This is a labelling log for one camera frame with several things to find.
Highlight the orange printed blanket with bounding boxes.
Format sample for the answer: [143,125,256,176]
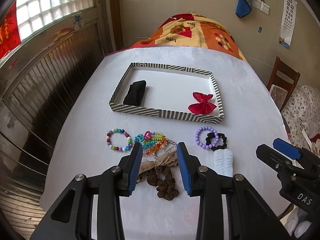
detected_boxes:
[131,13,247,61]

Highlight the eye chart poster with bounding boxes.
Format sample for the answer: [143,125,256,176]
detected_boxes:
[278,0,298,48]

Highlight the green and pink bead bracelet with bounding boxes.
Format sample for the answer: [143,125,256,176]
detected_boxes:
[134,131,167,148]

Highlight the black folded cloth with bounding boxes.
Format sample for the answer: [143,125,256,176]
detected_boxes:
[122,80,148,105]

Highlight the light blue fluffy scrunchie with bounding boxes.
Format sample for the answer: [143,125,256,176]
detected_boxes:
[213,149,234,177]

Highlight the striped shallow cardboard tray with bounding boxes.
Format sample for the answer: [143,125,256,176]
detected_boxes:
[109,62,225,125]

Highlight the red satin bow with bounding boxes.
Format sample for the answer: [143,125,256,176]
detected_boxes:
[188,92,217,114]

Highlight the glass block window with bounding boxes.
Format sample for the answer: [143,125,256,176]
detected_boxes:
[16,0,97,42]

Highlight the person's right hand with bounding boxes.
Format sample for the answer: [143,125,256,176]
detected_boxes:
[294,220,313,239]

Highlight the black scrunchie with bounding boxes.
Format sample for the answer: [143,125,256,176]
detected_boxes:
[205,131,228,152]

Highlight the orange bead bracelet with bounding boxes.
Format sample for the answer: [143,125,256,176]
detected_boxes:
[143,141,167,157]

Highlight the wooden chair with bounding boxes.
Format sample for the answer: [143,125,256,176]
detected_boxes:
[266,56,301,111]

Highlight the white wall switch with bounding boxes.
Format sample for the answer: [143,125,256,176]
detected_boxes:
[252,0,271,15]

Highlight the braided glitter hair tie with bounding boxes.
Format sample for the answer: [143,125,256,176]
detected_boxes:
[152,139,178,159]

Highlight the red paper window decoration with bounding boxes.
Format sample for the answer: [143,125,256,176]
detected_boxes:
[0,4,22,60]

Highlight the brown scrunchie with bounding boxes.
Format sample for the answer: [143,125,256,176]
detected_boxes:
[146,166,180,201]

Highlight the purple bead bracelet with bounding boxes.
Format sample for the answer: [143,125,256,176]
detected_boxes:
[194,126,218,149]

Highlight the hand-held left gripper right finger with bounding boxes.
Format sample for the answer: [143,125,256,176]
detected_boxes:
[176,142,292,240]

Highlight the floral cushion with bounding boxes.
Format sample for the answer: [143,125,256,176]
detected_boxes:
[280,84,320,152]

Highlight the beige ribbon bow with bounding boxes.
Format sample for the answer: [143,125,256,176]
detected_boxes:
[136,147,180,183]

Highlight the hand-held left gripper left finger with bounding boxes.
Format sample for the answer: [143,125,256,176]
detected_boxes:
[30,142,143,240]

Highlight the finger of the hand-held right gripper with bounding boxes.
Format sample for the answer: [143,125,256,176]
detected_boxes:
[256,144,298,178]
[272,138,301,160]

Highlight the multicoloured round bead bracelet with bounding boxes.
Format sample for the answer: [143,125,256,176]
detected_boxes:
[106,128,132,152]

